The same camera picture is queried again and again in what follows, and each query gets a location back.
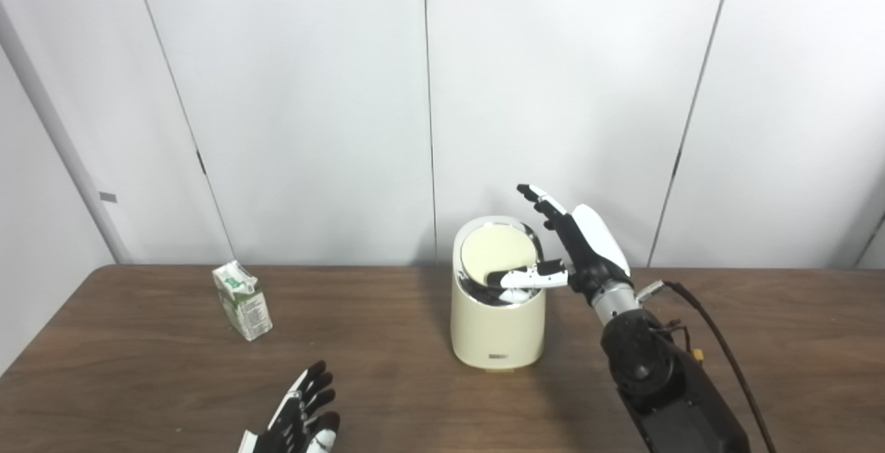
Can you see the small grey wall tag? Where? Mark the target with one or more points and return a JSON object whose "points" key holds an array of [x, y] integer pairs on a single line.
{"points": [[108, 197]]}

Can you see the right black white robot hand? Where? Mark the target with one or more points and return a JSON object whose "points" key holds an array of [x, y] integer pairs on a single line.
{"points": [[594, 245]]}

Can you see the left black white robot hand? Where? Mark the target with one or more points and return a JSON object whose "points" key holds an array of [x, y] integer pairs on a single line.
{"points": [[294, 429]]}

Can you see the cream-colored trash bin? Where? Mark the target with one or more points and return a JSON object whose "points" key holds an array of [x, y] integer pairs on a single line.
{"points": [[494, 332]]}

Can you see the round cream bin lid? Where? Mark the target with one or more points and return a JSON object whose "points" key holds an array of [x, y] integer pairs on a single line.
{"points": [[494, 249]]}

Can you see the green white milk carton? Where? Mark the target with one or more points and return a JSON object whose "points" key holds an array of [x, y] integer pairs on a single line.
{"points": [[245, 304]]}

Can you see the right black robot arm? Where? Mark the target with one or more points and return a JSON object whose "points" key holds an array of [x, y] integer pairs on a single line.
{"points": [[664, 384]]}

